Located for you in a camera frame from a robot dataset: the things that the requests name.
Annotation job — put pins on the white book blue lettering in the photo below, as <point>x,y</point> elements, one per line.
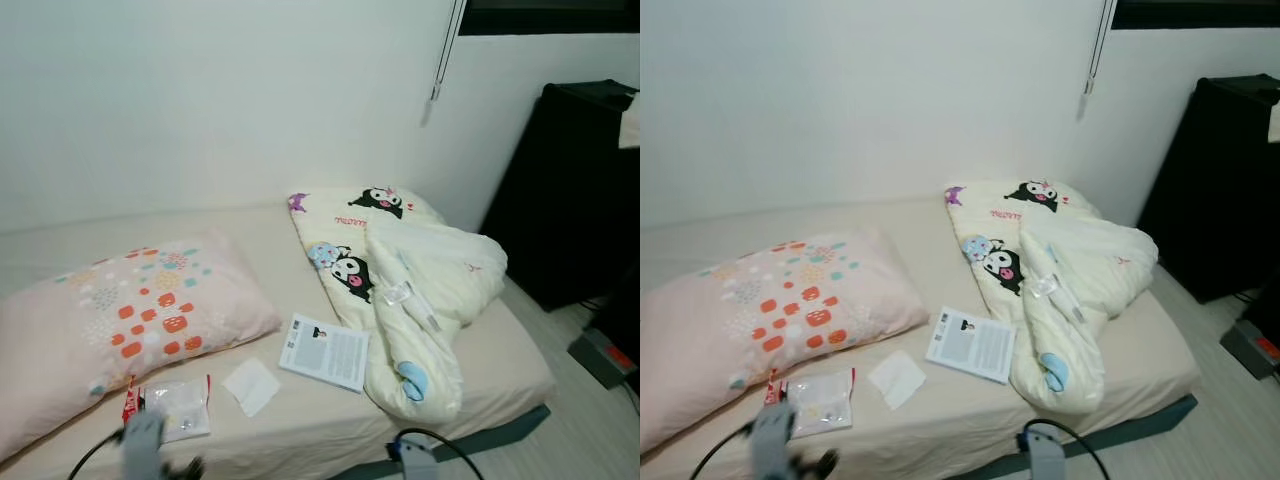
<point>972,345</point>
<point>325,350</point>

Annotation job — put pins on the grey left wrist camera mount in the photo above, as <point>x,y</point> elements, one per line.
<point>775,435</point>
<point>145,440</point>

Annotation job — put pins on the dark window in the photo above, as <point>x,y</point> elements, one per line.
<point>1195,12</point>
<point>550,15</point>

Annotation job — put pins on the cream cartoon print duvet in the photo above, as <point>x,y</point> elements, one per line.
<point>420,270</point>
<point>1070,270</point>

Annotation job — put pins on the small clear plastic wrapper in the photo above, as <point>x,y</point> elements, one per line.
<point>398,293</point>
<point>1043,285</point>

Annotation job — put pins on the pink pillow orange dots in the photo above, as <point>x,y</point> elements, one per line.
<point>770,310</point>
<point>120,310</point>

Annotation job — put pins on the black fabric wardrobe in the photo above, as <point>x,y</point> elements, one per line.
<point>1220,180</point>
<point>570,190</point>

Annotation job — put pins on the grey power strip red switch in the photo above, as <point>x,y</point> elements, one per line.
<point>605,355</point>
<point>1255,345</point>

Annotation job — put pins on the beige bed mattress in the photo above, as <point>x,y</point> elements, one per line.
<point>300,440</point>
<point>950,430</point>

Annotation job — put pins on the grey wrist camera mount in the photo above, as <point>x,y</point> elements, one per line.
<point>775,435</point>
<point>145,440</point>
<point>415,462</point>
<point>1045,457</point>

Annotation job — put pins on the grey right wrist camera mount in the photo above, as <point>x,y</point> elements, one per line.
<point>1045,457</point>
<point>415,462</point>

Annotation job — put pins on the white paper tissue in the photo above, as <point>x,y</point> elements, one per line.
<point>250,385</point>
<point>897,378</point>

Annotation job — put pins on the clear snack bag red header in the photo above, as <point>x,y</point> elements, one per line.
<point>820,400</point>
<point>175,405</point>

